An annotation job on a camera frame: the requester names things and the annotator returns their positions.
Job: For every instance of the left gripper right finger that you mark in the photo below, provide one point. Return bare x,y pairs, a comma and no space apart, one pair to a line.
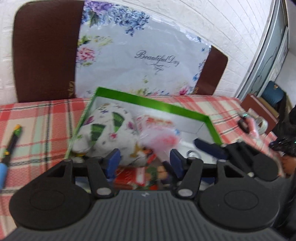
188,172

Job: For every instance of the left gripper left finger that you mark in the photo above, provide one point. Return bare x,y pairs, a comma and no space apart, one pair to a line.
101,174

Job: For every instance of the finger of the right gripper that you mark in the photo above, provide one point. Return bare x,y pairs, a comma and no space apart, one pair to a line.
167,167
245,157

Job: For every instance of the white floral cloth bundle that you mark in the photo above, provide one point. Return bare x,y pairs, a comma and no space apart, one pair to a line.
110,126

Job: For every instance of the pack of plastic zip bags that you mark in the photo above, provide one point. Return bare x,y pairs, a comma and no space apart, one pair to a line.
157,134

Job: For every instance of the blue playing card box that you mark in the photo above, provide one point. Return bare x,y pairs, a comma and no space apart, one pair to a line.
157,178

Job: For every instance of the person's right hand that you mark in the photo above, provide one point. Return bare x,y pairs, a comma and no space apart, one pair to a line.
288,164

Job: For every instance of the white item inside box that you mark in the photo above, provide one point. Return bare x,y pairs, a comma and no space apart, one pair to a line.
189,150

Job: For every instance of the red playing card box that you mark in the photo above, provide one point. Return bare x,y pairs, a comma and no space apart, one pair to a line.
130,178

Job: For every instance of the clear tape roll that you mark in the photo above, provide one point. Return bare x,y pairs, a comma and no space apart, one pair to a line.
261,125

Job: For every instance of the pink item on bed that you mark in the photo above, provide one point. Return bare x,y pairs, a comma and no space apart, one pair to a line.
253,126

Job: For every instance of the brown wooden nightstand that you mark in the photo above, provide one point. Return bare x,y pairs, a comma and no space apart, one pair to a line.
262,108

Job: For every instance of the black oval object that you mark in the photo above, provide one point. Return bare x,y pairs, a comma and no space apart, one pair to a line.
243,124

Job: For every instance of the blue handbag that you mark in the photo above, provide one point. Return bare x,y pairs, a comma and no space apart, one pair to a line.
274,95

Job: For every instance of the green cardboard box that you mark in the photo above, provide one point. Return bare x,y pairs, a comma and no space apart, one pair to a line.
192,125

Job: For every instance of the plaid bed sheet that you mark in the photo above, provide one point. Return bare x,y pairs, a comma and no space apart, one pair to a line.
48,127

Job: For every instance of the black yellow marker pen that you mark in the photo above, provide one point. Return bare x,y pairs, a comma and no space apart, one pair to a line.
11,145

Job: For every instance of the blue cylindrical object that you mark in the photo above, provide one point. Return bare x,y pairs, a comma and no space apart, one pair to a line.
3,174

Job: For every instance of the floral plastic bedding bag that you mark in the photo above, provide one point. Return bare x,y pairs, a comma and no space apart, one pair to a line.
127,50

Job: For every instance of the dark brown headboard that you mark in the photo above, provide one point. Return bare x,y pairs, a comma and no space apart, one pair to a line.
45,41

